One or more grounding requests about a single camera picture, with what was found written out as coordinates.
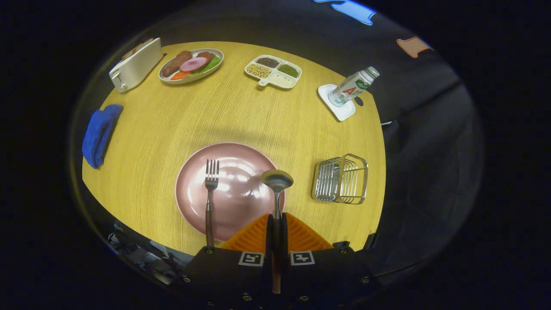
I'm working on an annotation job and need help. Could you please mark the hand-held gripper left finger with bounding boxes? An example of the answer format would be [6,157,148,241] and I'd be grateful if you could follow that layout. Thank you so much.
[183,213,276,303]

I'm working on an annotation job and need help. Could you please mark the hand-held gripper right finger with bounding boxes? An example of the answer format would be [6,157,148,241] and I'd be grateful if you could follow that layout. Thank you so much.
[275,212,382,303]

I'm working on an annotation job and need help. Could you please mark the metal fork with wooden handle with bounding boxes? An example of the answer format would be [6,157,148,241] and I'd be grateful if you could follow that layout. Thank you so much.
[204,159,220,248]

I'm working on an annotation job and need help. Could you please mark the metal spoon with wooden handle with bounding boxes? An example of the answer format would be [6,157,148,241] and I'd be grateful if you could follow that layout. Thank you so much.
[261,169,294,295]

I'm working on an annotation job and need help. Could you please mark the pink round plate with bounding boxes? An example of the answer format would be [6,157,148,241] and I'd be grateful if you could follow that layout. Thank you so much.
[175,143,285,242]

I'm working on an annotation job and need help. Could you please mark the white square coaster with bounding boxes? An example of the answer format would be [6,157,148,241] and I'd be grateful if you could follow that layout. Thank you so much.
[318,84,356,122]

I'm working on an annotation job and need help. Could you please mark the white plastic drink bottle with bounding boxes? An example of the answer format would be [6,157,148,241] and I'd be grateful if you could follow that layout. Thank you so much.
[328,66,380,107]

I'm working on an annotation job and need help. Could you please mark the blue cloth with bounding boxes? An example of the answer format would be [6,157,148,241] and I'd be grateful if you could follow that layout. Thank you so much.
[81,104,124,169]

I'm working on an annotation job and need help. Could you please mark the white divided dish of beans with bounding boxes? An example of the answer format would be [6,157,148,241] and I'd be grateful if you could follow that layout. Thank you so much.
[245,55,303,90]

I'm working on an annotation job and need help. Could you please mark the white oval plate of food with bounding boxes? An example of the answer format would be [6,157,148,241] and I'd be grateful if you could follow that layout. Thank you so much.
[158,48,224,84]

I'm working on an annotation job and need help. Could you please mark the white toaster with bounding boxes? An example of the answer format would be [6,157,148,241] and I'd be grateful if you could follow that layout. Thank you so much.
[109,37,164,93]

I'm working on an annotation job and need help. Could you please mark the metal wire cutlery basket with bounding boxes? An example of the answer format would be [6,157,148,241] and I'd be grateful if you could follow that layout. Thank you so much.
[311,154,369,205]

